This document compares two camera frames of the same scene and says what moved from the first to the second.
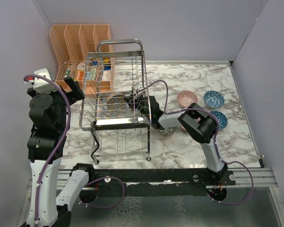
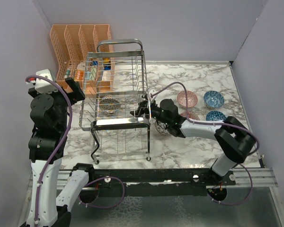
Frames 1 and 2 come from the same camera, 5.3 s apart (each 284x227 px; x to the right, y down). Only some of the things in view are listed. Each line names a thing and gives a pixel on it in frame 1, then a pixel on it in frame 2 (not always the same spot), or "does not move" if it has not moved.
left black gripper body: [69, 96] does not move
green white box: [93, 73] does not move
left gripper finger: [77, 91] does not move
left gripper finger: [70, 82] does not move
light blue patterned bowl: [213, 99] does not move
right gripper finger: [129, 98] → [142, 104]
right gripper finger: [130, 101] → [135, 113]
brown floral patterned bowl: [116, 101] → [109, 104]
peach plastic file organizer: [84, 52] does not move
